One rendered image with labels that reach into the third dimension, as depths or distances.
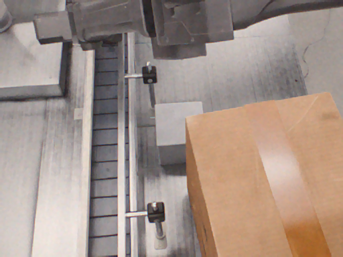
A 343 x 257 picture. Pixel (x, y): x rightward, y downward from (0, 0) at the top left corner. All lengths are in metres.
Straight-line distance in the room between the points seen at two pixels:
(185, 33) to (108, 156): 0.58
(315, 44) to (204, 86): 1.34
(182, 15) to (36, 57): 0.76
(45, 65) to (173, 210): 0.45
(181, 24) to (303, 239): 0.35
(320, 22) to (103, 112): 1.67
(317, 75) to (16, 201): 1.59
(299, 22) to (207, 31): 2.09
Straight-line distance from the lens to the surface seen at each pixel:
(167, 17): 0.43
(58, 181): 1.00
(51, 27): 0.87
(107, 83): 1.05
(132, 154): 0.95
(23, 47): 1.16
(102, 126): 0.99
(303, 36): 2.39
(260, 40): 1.19
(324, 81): 2.22
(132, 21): 0.52
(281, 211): 0.64
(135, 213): 0.80
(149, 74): 0.94
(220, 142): 0.67
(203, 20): 0.37
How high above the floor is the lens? 1.71
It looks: 57 degrees down
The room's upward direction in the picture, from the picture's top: 5 degrees clockwise
